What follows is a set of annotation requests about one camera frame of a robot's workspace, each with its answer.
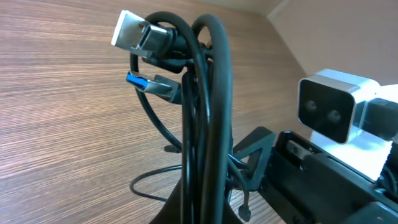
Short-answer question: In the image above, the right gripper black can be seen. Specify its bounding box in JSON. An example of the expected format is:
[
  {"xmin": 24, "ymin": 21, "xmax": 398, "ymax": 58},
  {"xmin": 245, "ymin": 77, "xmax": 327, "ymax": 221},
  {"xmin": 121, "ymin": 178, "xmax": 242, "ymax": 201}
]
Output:
[{"xmin": 233, "ymin": 126, "xmax": 397, "ymax": 224}]

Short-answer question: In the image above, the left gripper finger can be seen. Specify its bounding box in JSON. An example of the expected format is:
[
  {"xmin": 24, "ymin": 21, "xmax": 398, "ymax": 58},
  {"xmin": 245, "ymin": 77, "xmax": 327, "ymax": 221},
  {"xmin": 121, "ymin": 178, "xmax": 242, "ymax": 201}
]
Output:
[{"xmin": 149, "ymin": 180, "xmax": 243, "ymax": 224}]

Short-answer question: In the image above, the black usb cable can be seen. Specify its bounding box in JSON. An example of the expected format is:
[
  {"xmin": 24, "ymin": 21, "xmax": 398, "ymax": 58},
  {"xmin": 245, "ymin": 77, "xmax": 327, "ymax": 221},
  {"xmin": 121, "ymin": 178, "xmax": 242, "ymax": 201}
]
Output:
[{"xmin": 111, "ymin": 9, "xmax": 252, "ymax": 224}]

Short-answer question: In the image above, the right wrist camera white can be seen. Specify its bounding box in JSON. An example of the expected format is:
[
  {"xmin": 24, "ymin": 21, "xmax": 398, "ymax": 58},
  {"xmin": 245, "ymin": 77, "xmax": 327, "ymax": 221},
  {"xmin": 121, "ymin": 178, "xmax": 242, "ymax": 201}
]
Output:
[{"xmin": 298, "ymin": 69, "xmax": 397, "ymax": 182}]

